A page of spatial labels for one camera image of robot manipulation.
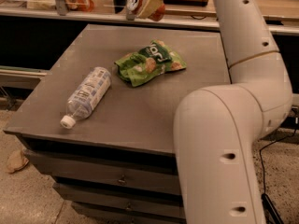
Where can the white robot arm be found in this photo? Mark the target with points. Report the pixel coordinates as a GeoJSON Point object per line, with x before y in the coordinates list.
{"type": "Point", "coordinates": [215, 127]}

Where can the green chip bag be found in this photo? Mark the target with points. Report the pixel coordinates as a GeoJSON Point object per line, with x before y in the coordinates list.
{"type": "Point", "coordinates": [140, 67]}

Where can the grey drawer cabinet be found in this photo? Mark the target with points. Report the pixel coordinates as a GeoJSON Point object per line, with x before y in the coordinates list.
{"type": "Point", "coordinates": [130, 125]}

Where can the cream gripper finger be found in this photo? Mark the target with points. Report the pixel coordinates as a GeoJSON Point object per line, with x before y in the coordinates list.
{"type": "Point", "coordinates": [148, 7]}

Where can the crumpled brown paper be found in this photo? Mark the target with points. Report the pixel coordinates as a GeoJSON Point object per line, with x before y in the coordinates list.
{"type": "Point", "coordinates": [16, 161]}

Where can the bottom grey drawer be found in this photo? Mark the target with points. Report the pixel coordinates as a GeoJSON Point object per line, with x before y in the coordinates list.
{"type": "Point", "coordinates": [115, 214]}

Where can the long grey counter shelf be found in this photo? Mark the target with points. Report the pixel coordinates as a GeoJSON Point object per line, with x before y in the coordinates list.
{"type": "Point", "coordinates": [283, 15]}

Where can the top grey drawer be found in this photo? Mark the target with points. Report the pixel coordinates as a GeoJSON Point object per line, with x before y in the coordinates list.
{"type": "Point", "coordinates": [104, 172]}

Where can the grey drawer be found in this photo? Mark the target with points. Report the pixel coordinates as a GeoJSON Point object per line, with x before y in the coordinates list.
{"type": "Point", "coordinates": [127, 200]}
{"type": "Point", "coordinates": [104, 172]}
{"type": "Point", "coordinates": [115, 214]}

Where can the red coke can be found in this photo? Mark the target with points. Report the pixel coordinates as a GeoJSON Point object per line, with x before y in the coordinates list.
{"type": "Point", "coordinates": [134, 5]}

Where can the middle grey drawer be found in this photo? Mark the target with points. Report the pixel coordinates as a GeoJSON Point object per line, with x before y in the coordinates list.
{"type": "Point", "coordinates": [127, 200]}

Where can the clear plastic water bottle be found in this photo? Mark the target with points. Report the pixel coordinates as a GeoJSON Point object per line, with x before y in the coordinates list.
{"type": "Point", "coordinates": [86, 97]}

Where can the black power strip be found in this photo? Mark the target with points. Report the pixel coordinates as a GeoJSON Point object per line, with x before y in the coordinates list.
{"type": "Point", "coordinates": [271, 214]}

